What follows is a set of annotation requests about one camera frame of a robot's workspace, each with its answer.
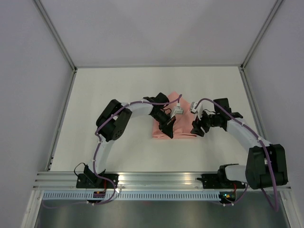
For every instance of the aluminium frame post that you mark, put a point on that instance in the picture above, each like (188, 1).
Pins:
(275, 8)
(54, 33)

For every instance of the frame rail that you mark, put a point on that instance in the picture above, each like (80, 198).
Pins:
(62, 113)
(252, 103)

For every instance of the right side frame rail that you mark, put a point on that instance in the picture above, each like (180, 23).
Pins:
(252, 103)

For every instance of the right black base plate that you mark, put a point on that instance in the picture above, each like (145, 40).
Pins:
(211, 181)

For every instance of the left aluminium frame post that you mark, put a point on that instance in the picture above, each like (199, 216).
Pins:
(54, 33)

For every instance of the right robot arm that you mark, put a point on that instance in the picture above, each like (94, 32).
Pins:
(266, 162)

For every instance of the front aluminium rail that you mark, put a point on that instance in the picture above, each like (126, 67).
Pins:
(134, 181)

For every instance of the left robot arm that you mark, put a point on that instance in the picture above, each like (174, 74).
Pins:
(113, 121)

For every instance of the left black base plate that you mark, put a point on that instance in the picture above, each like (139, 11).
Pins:
(97, 183)

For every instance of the white slotted cable duct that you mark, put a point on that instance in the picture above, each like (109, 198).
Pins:
(134, 195)

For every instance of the pink satin napkin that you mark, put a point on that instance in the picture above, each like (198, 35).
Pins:
(183, 124)

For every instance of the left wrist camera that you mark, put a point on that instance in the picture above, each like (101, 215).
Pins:
(177, 110)

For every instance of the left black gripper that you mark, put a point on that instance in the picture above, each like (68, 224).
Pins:
(167, 127)

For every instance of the back aluminium frame bar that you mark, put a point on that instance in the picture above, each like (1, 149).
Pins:
(162, 65)

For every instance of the right aluminium frame post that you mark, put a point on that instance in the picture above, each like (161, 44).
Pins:
(275, 8)

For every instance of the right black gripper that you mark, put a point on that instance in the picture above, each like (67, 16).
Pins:
(197, 124)

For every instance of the left side frame rail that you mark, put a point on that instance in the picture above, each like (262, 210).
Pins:
(62, 113)

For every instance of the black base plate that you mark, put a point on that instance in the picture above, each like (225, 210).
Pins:
(97, 183)
(211, 181)

